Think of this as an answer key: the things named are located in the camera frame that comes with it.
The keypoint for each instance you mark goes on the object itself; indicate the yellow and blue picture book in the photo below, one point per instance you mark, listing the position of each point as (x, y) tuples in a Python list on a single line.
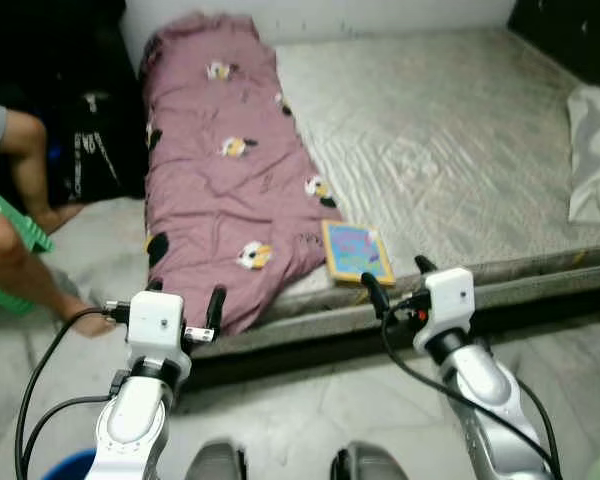
[(358, 252)]

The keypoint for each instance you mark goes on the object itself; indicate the purple duck print blanket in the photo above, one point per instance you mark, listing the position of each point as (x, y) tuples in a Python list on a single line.
[(210, 180)]

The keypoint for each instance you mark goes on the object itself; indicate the white tree print pillow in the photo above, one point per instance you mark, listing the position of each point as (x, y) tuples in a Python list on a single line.
[(592, 150)]

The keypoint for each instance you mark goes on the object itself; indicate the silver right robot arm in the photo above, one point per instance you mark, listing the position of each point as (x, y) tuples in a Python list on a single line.
[(485, 400)]

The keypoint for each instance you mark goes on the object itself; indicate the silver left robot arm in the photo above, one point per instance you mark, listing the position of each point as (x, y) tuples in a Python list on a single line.
[(135, 420)]

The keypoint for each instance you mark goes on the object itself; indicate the silver left robot leg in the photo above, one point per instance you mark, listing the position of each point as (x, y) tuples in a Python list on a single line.
[(218, 462)]

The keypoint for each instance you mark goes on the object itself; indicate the silver robot leg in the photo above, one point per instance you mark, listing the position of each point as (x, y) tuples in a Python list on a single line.
[(218, 462), (368, 462)]

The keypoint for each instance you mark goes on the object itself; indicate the white quilted mattress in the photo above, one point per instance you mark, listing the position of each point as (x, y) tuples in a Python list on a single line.
[(430, 130)]

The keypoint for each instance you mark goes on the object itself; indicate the green plastic stool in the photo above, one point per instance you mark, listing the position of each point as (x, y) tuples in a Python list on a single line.
[(25, 235)]

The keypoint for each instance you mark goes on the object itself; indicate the silver right robot leg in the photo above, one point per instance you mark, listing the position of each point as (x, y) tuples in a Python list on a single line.
[(368, 462)]

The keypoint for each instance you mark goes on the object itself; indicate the blue plastic bucket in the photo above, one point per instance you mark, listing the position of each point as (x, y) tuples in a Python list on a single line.
[(72, 466)]

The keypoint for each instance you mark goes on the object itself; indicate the dark tufted headboard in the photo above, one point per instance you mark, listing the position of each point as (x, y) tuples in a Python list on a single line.
[(570, 35)]

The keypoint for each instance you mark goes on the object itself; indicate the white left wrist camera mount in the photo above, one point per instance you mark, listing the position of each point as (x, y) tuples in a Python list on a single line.
[(155, 325)]

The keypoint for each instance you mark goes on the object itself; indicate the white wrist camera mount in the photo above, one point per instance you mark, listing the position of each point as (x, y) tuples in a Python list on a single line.
[(448, 300), (155, 325)]

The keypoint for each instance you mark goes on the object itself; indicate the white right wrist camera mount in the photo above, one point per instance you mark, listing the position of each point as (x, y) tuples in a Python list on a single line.
[(448, 300)]

